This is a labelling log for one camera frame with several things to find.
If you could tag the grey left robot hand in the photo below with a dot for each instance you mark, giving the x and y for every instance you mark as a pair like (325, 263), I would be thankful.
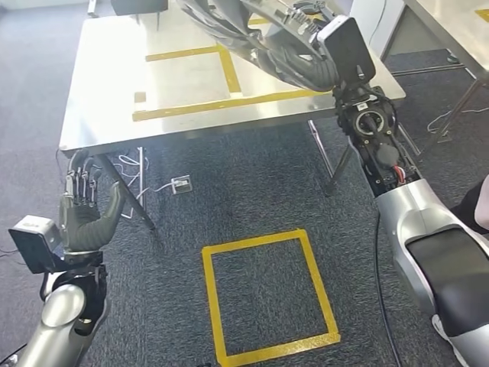
(80, 228)

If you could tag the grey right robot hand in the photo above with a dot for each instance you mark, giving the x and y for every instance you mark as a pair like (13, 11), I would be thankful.
(306, 76)

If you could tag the silver wheel hubcap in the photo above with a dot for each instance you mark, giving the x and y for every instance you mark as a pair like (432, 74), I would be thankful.
(229, 25)

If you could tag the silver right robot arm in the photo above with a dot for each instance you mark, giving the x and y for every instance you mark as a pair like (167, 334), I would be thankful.
(420, 228)

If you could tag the steel workbench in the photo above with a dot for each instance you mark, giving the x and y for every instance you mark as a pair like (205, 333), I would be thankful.
(115, 76)
(450, 30)

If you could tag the yellow marking tape grid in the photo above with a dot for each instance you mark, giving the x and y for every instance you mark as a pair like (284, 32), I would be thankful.
(231, 76)

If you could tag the silver floor socket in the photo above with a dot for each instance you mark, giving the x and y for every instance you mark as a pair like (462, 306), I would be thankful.
(181, 185)

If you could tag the yellow floor tape square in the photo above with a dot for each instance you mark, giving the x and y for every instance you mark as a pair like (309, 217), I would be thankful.
(213, 304)

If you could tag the person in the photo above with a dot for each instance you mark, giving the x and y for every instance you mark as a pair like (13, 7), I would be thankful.
(473, 202)

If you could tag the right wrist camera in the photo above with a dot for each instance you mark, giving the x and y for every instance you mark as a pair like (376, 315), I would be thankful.
(347, 48)

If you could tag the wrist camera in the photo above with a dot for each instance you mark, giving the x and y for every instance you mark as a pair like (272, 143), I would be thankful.
(347, 48)
(34, 243)

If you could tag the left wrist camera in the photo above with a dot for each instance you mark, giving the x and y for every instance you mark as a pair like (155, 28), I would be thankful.
(34, 243)

